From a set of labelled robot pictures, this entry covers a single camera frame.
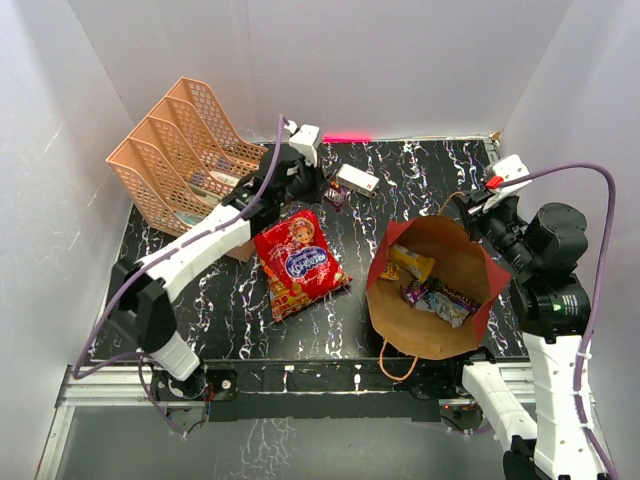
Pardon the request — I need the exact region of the pink plastic file organizer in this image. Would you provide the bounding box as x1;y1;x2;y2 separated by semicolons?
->
107;77;267;237

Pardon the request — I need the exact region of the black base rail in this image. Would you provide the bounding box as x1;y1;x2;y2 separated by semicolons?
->
151;357;484;430

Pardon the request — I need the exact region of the red brown paper bag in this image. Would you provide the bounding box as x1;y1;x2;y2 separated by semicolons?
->
366;213;510;364

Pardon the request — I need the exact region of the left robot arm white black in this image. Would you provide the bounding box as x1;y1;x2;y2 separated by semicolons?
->
105;141;326;399

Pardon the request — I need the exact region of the purple candy packet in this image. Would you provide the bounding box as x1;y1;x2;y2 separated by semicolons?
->
324;182;349;210

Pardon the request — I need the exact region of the small white red box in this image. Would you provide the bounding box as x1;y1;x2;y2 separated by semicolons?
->
336;164;379;198

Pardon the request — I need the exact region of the red candy bag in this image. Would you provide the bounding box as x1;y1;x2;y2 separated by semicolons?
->
254;210;351;322

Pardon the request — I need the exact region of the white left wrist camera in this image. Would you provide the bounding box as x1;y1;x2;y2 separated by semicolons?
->
285;121;322;167

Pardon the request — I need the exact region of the yellow snack bag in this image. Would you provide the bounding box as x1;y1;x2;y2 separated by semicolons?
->
378;244;436;284

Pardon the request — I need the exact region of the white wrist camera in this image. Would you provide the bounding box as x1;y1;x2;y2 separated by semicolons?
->
483;154;531;213
285;121;322;167

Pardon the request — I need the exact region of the silver blue snack wrapper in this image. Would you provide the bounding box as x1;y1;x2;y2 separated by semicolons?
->
414;291;470;328

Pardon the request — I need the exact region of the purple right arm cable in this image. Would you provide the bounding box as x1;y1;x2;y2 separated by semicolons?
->
499;162;621;480

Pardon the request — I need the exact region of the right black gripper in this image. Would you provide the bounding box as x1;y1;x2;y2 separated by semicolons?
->
452;187;537;273

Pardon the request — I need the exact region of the purple snack wrapper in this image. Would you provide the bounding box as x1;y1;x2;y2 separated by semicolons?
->
401;280;480;313

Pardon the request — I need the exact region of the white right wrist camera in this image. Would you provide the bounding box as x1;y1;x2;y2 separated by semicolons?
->
483;154;531;213

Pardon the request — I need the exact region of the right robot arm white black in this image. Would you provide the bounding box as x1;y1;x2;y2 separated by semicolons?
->
445;191;614;479

